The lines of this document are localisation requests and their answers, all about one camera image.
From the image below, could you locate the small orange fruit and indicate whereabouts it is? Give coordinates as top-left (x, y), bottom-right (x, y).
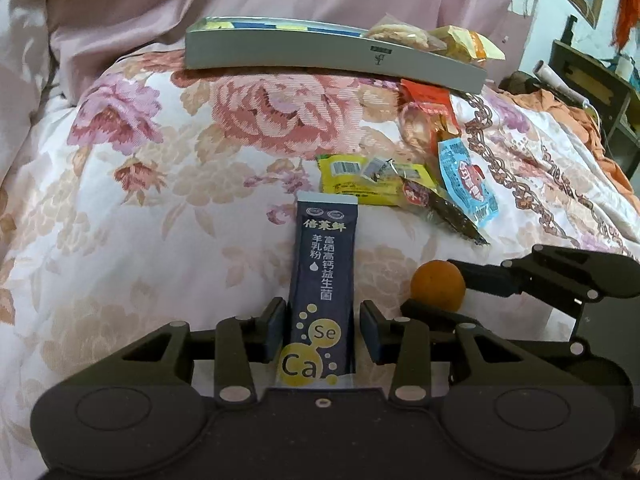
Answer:
top-left (410, 259), bottom-right (467, 313)

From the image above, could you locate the orange cloth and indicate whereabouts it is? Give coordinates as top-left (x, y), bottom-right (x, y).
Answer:
top-left (515, 87), bottom-right (640, 196)

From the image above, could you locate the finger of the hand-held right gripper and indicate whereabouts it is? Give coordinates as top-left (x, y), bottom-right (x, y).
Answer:
top-left (446, 259), bottom-right (524, 297)
top-left (400, 299), bottom-right (576, 349)

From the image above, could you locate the blue snack packet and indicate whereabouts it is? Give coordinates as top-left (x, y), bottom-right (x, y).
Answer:
top-left (437, 137), bottom-right (501, 226)

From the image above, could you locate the grey shallow box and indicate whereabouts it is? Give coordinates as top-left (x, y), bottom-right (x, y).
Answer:
top-left (185, 15), bottom-right (490, 95)

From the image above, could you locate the dark brown cloth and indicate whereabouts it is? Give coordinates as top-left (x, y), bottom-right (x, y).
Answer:
top-left (500, 72), bottom-right (540, 97)

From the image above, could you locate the orange yellow cake packet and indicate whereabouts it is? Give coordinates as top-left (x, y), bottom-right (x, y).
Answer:
top-left (431, 25), bottom-right (506, 65)

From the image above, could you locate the round pastry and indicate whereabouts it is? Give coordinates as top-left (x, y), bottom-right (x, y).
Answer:
top-left (362, 22), bottom-right (448, 53)

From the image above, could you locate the orange hanging tassel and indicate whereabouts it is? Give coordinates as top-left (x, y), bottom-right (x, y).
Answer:
top-left (612, 0), bottom-right (640, 53)

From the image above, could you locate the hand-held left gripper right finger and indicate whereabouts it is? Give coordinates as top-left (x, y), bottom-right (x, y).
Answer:
top-left (360, 300), bottom-right (523, 406)

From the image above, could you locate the dark blue powder sachet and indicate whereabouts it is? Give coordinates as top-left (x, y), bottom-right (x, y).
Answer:
top-left (276, 192), bottom-right (360, 390)

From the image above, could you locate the white tube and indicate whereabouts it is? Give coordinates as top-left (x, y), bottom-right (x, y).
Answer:
top-left (532, 60), bottom-right (583, 106)

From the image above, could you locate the floral bedsheet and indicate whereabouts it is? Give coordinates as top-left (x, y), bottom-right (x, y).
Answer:
top-left (0, 47), bottom-right (640, 480)

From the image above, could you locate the wooden desk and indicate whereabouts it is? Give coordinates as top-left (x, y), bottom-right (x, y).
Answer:
top-left (547, 15), bottom-right (640, 161)

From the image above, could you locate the yellow biscuit packet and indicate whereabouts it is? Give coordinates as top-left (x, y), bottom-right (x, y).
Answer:
top-left (317, 154), bottom-right (441, 207)

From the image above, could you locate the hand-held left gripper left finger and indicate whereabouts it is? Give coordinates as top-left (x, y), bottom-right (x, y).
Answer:
top-left (117, 297), bottom-right (287, 406)

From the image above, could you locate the red snack packet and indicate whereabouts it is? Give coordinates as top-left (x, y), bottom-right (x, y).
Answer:
top-left (399, 78), bottom-right (463, 153)

